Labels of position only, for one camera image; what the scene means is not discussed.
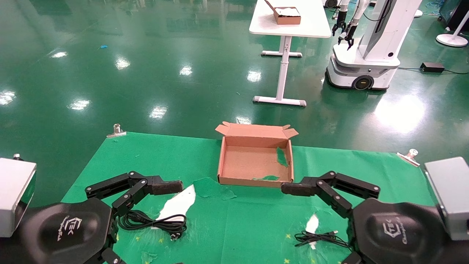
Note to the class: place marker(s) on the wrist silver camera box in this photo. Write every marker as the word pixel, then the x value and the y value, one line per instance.
pixel 14 194
pixel 449 194

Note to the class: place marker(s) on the flat green cloth scrap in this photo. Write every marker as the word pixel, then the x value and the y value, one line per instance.
pixel 267 178

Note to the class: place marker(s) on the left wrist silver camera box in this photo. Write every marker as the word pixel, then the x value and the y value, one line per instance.
pixel 14 194

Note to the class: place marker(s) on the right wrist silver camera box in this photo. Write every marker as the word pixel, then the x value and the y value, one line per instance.
pixel 449 194

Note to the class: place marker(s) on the small brown box with papers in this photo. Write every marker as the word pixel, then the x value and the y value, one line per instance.
pixel 287 16

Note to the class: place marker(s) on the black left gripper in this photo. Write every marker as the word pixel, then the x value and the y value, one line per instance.
pixel 55 234

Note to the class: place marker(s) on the white standing desk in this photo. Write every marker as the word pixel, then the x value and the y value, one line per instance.
pixel 311 22

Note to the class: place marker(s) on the white round stand base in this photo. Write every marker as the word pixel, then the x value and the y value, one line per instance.
pixel 452 39

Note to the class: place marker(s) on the open brown cardboard box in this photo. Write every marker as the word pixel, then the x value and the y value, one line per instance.
pixel 249 163

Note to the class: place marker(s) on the torn green table cloth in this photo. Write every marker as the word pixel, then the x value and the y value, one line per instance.
pixel 256 220

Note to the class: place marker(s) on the upright green cloth scrap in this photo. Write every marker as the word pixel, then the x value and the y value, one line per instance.
pixel 282 157

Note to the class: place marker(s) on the background robot black gripper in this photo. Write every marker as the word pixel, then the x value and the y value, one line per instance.
pixel 348 35
pixel 339 25

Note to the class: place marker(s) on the metal table clamp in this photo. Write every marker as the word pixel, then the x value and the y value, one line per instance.
pixel 116 131
pixel 409 156

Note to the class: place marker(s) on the black power brick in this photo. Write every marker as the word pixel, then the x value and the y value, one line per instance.
pixel 432 67

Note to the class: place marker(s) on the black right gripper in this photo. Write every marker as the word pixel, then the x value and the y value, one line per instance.
pixel 399 234

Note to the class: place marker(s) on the white wheeled background robot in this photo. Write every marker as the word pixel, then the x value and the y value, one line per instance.
pixel 377 44

